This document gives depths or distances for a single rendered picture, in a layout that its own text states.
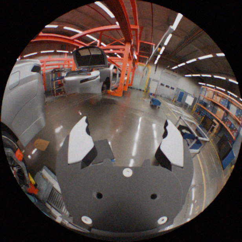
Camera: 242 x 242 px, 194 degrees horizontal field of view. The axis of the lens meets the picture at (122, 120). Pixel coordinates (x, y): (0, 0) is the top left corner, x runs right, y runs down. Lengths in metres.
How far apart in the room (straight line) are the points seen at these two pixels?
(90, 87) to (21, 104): 1.87
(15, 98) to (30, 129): 0.41
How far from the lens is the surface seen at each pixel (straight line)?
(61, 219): 0.68
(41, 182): 1.52
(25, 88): 1.04
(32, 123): 1.10
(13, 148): 1.00
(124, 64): 3.13
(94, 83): 2.29
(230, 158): 5.27
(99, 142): 1.21
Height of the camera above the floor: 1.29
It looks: 33 degrees down
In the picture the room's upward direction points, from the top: 10 degrees clockwise
